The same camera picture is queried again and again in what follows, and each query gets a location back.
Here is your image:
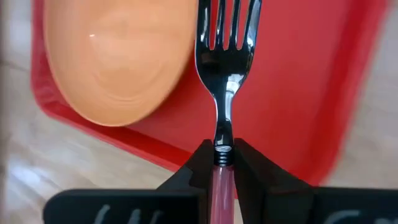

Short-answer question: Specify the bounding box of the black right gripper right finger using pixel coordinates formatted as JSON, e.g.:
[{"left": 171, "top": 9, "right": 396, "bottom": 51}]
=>
[{"left": 233, "top": 138, "right": 398, "bottom": 224}]

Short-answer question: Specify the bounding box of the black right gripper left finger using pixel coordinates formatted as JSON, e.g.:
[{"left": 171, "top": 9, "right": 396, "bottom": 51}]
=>
[{"left": 42, "top": 139, "right": 215, "bottom": 224}]

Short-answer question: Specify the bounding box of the fork with pink handle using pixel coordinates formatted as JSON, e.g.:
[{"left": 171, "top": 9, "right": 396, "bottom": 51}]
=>
[{"left": 195, "top": 0, "right": 263, "bottom": 224}]

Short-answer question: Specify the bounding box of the orange plate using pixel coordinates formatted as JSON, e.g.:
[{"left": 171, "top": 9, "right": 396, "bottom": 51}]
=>
[{"left": 43, "top": 0, "right": 199, "bottom": 128}]

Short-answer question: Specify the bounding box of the red plastic tray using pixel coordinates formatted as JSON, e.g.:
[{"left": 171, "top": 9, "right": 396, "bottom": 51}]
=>
[{"left": 30, "top": 0, "right": 389, "bottom": 187}]

